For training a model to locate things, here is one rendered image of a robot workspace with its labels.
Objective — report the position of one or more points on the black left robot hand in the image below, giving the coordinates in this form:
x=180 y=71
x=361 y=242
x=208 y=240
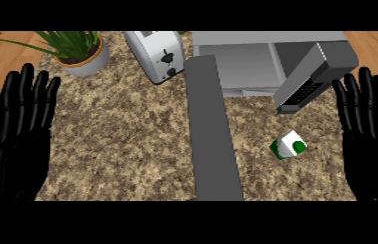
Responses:
x=22 y=134

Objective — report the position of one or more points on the white and green milk carton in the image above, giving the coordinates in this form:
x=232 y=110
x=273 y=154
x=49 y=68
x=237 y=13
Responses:
x=288 y=145

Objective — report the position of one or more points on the dark grey microwave door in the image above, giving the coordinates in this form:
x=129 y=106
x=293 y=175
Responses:
x=213 y=131

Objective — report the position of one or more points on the silver toaster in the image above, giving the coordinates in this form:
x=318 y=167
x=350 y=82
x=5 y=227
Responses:
x=158 y=54

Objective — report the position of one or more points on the green potted plant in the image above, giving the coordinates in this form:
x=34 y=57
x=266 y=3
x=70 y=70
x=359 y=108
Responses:
x=76 y=49

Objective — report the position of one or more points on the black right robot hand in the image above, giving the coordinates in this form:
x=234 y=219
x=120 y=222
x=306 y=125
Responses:
x=362 y=134

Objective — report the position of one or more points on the grey microwave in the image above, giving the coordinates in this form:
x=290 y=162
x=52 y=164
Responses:
x=275 y=66

